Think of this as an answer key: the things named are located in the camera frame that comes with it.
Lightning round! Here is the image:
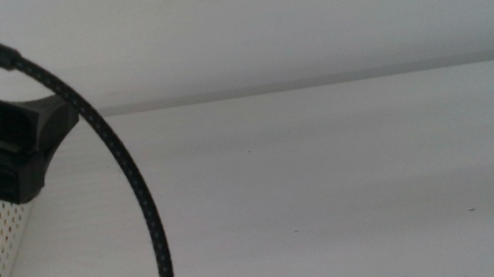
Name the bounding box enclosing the black braided camera cable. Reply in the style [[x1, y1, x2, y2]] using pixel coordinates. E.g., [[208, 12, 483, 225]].
[[0, 0, 177, 277]]

